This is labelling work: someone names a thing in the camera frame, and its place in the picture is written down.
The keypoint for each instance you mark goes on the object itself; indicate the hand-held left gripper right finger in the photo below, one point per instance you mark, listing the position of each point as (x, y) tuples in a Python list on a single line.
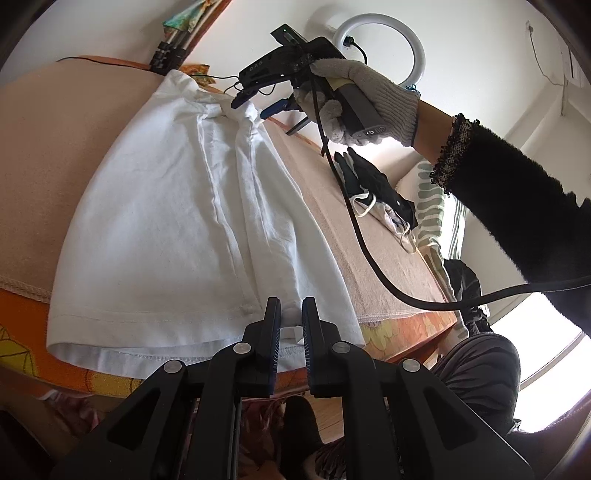
[(308, 334)]

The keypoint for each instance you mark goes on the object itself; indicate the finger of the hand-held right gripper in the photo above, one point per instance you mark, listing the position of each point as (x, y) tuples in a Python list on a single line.
[(239, 100), (272, 110)]

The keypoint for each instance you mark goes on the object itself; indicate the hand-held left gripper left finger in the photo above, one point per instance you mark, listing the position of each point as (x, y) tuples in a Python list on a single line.
[(273, 334)]

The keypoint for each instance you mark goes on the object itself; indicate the white cotton shorts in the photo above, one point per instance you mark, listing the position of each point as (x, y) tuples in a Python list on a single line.
[(184, 207)]

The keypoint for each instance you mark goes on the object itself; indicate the person's right forearm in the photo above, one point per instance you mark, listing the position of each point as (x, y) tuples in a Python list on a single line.
[(508, 198)]

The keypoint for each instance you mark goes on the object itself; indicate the person's right hand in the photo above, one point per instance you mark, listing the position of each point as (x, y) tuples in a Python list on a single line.
[(383, 92)]

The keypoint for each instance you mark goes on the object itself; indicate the small yellow green cloth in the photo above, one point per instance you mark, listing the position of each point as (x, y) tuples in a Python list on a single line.
[(201, 74)]

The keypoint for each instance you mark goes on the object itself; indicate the folded silver tripod stand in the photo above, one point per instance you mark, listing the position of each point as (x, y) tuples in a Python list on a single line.
[(166, 55)]

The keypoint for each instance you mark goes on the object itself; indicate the person's black socked foot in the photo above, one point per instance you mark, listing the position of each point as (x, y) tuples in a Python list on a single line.
[(300, 424)]

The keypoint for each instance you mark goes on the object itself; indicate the colourful patterned cloth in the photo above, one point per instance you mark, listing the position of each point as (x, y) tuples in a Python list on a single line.
[(184, 16)]

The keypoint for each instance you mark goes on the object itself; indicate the black garment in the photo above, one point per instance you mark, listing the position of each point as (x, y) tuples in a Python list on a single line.
[(369, 177)]

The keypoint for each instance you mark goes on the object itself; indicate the dark clothing heap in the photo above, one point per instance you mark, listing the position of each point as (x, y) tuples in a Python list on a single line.
[(464, 281)]

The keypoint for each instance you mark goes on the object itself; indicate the green striped white pillow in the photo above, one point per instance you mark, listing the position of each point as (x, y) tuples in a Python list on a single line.
[(429, 217)]

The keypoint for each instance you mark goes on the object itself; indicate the person's grey striped skirt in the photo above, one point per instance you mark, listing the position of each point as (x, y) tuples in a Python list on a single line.
[(480, 374)]

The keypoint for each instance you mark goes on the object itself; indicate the beige blanket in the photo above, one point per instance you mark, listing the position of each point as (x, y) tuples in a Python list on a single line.
[(46, 161)]

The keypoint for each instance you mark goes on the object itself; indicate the bright window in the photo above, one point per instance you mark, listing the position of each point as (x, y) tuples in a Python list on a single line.
[(549, 360)]

